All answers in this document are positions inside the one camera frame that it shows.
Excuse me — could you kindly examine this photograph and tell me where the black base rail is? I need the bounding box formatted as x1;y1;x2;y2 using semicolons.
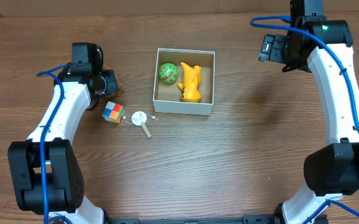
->
103;215;284;224

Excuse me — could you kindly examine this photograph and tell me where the yellow rubber giraffe toy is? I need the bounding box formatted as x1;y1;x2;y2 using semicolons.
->
177;62;202;103

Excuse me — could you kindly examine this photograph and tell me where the colourful two-by-two puzzle cube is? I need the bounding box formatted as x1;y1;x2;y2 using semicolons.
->
102;101;124;124

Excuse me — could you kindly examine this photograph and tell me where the white pellet drum toy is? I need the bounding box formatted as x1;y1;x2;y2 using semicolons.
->
123;111;157;139

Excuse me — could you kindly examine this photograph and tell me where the green patterned egg toy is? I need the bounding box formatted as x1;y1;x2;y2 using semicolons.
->
159;63;178;84

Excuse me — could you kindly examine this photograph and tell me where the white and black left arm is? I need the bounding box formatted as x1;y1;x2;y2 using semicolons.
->
7;64;109;223

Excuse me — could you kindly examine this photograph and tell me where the white open cardboard box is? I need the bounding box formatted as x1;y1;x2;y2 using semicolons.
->
153;48;215;116

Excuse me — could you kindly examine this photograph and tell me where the brown capybara plush toy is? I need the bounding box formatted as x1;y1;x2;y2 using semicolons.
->
100;67;123;98

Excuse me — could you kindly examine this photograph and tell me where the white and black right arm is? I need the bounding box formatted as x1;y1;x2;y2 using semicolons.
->
259;16;359;223

